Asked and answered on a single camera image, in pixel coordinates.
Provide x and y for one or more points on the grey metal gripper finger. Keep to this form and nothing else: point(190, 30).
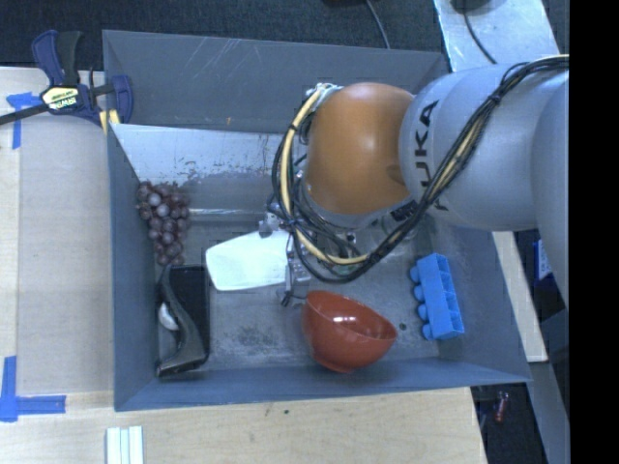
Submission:
point(297, 283)
point(267, 224)

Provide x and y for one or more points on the red-brown bowl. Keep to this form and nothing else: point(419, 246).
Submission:
point(343, 341)

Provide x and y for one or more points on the purple toy grape bunch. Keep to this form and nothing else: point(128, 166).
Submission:
point(164, 220)

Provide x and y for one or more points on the blue toy building brick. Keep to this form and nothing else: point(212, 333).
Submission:
point(440, 298)

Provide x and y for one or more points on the small white round object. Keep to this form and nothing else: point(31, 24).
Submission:
point(167, 318)

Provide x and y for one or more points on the grey metal bin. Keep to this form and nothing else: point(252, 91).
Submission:
point(251, 85)

